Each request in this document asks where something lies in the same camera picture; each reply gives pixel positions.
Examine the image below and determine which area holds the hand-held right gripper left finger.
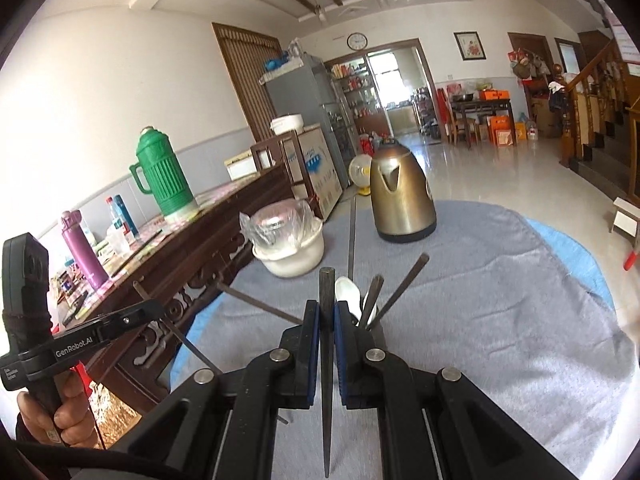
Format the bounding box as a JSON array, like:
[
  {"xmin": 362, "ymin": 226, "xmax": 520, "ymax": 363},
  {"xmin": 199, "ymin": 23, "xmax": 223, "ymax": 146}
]
[{"xmin": 106, "ymin": 300, "xmax": 321, "ymax": 480}]

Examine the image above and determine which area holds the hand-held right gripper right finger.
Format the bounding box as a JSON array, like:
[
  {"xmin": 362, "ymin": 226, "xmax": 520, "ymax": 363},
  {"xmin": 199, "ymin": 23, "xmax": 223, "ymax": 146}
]
[{"xmin": 334, "ymin": 301, "xmax": 576, "ymax": 480}]

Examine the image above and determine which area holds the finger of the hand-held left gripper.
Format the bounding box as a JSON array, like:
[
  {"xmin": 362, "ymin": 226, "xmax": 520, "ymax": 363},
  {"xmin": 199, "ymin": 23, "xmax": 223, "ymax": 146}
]
[{"xmin": 98, "ymin": 300, "xmax": 161, "ymax": 344}]

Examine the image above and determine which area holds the dark chopstick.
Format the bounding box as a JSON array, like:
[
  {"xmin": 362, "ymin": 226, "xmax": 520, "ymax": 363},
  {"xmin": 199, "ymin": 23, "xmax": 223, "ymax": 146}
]
[
  {"xmin": 347, "ymin": 199, "xmax": 357, "ymax": 282},
  {"xmin": 319, "ymin": 267, "xmax": 337, "ymax": 479},
  {"xmin": 216, "ymin": 281, "xmax": 304, "ymax": 325},
  {"xmin": 372, "ymin": 253, "xmax": 431, "ymax": 332},
  {"xmin": 133, "ymin": 281, "xmax": 291, "ymax": 426},
  {"xmin": 360, "ymin": 274, "xmax": 386, "ymax": 331}
]

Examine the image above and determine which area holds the person's left hand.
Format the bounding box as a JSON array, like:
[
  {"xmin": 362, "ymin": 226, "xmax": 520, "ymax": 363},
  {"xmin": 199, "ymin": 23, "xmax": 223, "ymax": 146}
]
[{"xmin": 16, "ymin": 369, "xmax": 98, "ymax": 449}]

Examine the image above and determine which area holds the purple drinking bottle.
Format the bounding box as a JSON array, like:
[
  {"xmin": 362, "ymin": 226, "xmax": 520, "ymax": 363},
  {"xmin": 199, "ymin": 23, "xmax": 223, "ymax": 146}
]
[{"xmin": 60, "ymin": 210, "xmax": 110, "ymax": 291}]

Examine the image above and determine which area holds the clear plastic water bottle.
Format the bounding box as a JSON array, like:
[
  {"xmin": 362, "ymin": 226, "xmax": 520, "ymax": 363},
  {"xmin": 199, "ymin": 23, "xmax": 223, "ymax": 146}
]
[{"xmin": 104, "ymin": 197, "xmax": 132, "ymax": 253}]

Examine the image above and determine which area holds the dark carved wooden sideboard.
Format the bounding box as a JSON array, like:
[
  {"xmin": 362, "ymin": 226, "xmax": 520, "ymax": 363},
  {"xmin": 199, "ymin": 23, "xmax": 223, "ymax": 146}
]
[{"xmin": 50, "ymin": 165, "xmax": 301, "ymax": 416}]

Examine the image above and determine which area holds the white plastic basin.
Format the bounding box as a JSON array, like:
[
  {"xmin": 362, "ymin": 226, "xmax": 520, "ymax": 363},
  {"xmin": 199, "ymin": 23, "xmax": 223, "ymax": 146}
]
[{"xmin": 252, "ymin": 220, "xmax": 325, "ymax": 278}]

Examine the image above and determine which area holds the blue bottle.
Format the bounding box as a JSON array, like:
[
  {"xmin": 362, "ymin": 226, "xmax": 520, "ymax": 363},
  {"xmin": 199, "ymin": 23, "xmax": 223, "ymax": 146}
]
[{"xmin": 114, "ymin": 194, "xmax": 140, "ymax": 238}]

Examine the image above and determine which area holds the clear plastic bag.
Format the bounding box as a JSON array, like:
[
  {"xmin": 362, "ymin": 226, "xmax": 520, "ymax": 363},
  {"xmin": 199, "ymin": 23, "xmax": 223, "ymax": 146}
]
[{"xmin": 239, "ymin": 199, "xmax": 323, "ymax": 251}]

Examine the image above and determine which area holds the green thermos jug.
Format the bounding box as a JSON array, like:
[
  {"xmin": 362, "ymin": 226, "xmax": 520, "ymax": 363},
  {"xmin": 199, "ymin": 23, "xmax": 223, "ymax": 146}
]
[{"xmin": 129, "ymin": 126, "xmax": 197, "ymax": 223}]

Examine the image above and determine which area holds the grey towel cloth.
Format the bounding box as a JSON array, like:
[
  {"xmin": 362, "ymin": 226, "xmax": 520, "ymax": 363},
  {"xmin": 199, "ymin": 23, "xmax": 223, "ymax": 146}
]
[{"xmin": 170, "ymin": 200, "xmax": 638, "ymax": 480}]

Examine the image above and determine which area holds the steel kettle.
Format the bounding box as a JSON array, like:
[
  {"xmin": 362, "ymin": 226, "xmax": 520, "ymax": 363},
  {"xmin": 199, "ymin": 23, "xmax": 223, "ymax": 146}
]
[{"xmin": 369, "ymin": 137, "xmax": 437, "ymax": 243}]

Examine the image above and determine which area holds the small white fan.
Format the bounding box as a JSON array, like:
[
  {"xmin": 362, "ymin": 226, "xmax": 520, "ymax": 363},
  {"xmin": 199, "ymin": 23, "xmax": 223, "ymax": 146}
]
[{"xmin": 348, "ymin": 154, "xmax": 373, "ymax": 196}]

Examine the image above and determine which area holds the white pot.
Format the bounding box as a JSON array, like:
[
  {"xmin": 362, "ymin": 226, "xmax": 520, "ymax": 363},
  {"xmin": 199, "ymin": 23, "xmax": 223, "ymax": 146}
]
[{"xmin": 270, "ymin": 114, "xmax": 306, "ymax": 136}]

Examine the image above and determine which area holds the light blue tablecloth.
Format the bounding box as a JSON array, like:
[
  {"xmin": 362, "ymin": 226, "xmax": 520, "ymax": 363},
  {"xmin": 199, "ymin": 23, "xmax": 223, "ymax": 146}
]
[{"xmin": 165, "ymin": 217, "xmax": 616, "ymax": 381}]

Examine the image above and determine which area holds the grey refrigerator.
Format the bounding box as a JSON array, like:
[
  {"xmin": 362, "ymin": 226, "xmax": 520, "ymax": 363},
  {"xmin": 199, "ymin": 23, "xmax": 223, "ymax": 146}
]
[{"xmin": 264, "ymin": 55, "xmax": 351, "ymax": 191}]

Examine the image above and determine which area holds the wooden lattice door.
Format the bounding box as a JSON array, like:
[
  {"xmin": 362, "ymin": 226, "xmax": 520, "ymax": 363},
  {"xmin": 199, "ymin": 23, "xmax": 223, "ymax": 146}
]
[{"xmin": 212, "ymin": 22, "xmax": 286, "ymax": 143}]

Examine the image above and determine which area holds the glass display cabinet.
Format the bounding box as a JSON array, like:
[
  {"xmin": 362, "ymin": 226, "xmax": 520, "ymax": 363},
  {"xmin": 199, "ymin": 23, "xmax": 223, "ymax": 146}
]
[{"xmin": 325, "ymin": 57, "xmax": 381, "ymax": 141}]

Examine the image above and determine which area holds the wooden side table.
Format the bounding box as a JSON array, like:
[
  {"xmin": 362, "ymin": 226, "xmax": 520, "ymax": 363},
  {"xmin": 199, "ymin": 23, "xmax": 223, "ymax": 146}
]
[{"xmin": 450, "ymin": 97, "xmax": 513, "ymax": 148}]

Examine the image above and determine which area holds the small white stool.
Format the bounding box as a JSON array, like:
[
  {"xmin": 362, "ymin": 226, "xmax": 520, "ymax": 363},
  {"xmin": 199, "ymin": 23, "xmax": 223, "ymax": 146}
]
[{"xmin": 609, "ymin": 197, "xmax": 640, "ymax": 248}]

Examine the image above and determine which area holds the wooden stair railing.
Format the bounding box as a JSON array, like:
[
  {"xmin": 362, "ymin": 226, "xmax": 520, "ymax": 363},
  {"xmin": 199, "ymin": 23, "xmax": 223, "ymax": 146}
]
[{"xmin": 560, "ymin": 40, "xmax": 640, "ymax": 191}]

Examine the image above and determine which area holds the framed wall picture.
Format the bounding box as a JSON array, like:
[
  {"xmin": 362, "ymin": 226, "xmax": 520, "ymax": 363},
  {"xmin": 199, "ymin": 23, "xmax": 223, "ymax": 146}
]
[{"xmin": 454, "ymin": 31, "xmax": 487, "ymax": 62}]

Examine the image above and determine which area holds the wall calendar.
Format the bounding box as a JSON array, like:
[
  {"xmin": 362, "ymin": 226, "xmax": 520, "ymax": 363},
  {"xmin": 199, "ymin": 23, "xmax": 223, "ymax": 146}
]
[{"xmin": 611, "ymin": 10, "xmax": 640, "ymax": 78}]

